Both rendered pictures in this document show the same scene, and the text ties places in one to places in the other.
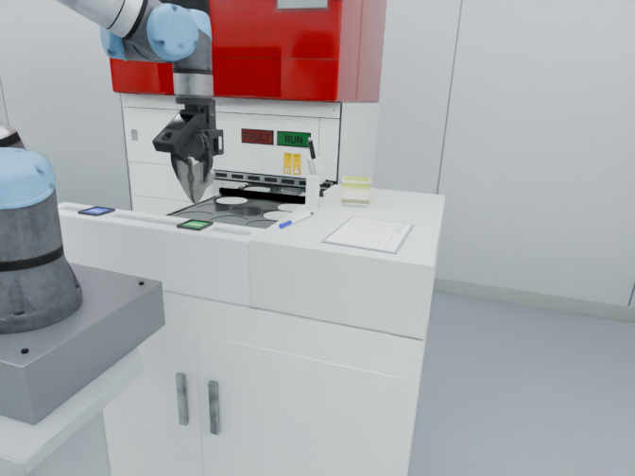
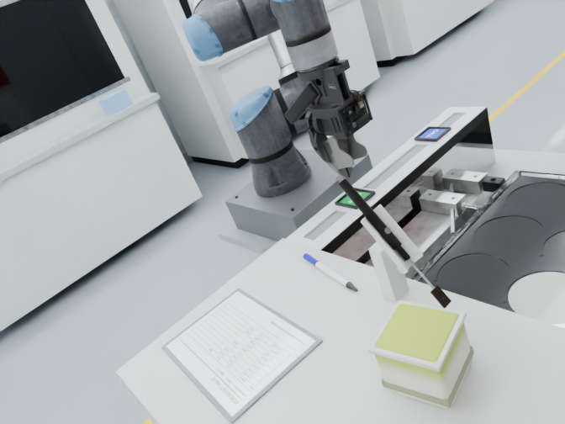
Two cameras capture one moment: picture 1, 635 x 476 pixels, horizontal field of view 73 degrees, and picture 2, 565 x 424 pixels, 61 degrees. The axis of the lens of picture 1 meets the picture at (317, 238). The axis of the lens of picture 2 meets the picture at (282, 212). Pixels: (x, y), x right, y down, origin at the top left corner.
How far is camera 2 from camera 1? 138 cm
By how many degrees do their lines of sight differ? 116
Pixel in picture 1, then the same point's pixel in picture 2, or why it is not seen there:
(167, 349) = not seen: hidden behind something
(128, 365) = (265, 244)
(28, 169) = (233, 112)
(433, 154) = not seen: outside the picture
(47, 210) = (244, 135)
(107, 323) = (257, 214)
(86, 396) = (247, 237)
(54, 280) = (256, 173)
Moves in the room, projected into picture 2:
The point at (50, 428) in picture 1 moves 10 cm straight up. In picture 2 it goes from (232, 233) to (217, 202)
